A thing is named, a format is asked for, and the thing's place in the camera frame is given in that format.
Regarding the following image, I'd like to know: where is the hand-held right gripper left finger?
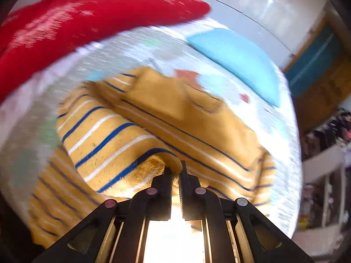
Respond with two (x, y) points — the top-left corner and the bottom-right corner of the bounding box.
(31, 167), (173, 263)

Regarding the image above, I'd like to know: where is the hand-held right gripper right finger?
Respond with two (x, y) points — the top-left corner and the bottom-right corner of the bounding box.
(178, 160), (316, 263)

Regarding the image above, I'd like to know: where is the yellow striped knit sweater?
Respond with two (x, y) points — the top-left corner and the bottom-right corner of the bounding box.
(29, 67), (277, 250)

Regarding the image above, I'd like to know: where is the cluttered clothes shelf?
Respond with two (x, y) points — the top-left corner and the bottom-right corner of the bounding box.
(304, 110), (351, 154)

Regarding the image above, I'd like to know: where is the light blue pillow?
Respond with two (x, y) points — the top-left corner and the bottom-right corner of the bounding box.
(188, 29), (280, 107)

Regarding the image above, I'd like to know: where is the cluttered shelf unit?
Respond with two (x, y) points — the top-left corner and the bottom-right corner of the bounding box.
(300, 144), (347, 242)

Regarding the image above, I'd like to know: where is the patterned quilted bedspread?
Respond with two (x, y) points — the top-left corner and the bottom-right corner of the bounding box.
(0, 19), (302, 242)

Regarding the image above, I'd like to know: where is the wooden door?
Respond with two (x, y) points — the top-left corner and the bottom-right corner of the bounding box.
(293, 55), (351, 132)

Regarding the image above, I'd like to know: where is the teal door curtain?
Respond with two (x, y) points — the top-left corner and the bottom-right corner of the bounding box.
(285, 25), (343, 96)

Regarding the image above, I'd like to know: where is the red patterned blanket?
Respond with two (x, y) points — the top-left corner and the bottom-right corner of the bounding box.
(0, 0), (211, 105)

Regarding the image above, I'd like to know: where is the white glossy wardrobe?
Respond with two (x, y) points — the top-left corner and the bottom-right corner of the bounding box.
(129, 0), (327, 52)

